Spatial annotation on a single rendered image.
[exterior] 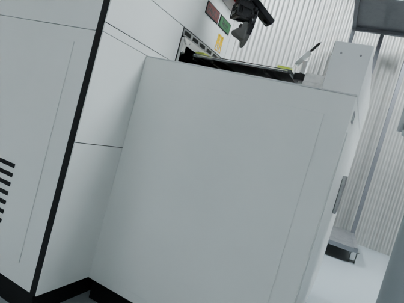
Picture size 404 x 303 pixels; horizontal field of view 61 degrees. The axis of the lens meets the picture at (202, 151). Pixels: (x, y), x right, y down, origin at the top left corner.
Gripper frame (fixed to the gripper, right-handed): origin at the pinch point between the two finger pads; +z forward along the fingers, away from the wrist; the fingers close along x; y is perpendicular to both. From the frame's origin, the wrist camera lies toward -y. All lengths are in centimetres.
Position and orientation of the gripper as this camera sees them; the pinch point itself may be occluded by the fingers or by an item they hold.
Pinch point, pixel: (243, 45)
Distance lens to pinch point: 138.2
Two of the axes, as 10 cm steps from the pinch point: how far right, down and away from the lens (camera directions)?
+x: 2.8, 1.4, -9.5
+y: -9.2, -2.4, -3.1
